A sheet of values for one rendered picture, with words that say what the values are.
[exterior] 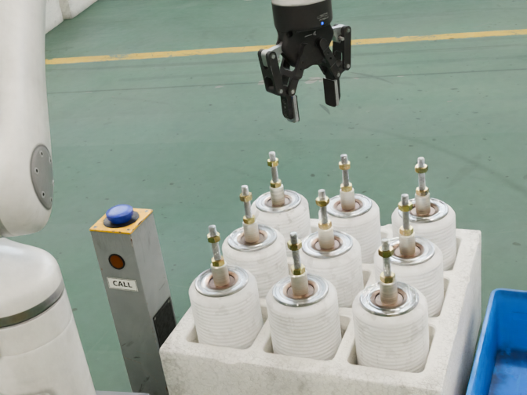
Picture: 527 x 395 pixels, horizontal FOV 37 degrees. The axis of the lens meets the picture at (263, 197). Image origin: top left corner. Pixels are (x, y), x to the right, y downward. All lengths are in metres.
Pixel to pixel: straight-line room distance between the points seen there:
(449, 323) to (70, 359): 0.55
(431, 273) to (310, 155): 1.00
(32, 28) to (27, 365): 0.29
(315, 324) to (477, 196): 0.84
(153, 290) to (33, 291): 0.53
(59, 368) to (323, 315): 0.41
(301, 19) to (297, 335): 0.40
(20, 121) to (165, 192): 1.33
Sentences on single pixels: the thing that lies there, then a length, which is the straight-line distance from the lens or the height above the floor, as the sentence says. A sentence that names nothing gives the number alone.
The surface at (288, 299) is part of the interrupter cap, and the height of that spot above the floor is 0.25.
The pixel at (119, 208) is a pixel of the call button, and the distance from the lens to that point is 1.18.
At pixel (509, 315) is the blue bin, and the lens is 1.30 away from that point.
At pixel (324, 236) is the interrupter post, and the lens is 1.13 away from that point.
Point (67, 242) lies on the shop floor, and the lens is 1.84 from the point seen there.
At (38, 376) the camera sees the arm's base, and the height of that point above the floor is 0.41.
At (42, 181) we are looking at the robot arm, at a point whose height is 0.59.
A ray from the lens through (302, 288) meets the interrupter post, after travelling 1.04.
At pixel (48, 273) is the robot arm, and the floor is 0.50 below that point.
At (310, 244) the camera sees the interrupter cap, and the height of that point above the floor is 0.25.
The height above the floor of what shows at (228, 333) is 0.20.
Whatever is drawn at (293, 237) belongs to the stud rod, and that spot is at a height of 0.34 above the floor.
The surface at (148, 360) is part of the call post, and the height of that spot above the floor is 0.08.
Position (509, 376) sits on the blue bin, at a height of 0.00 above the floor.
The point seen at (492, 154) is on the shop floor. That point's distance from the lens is 1.99.
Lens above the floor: 0.84
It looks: 27 degrees down
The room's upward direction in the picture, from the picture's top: 8 degrees counter-clockwise
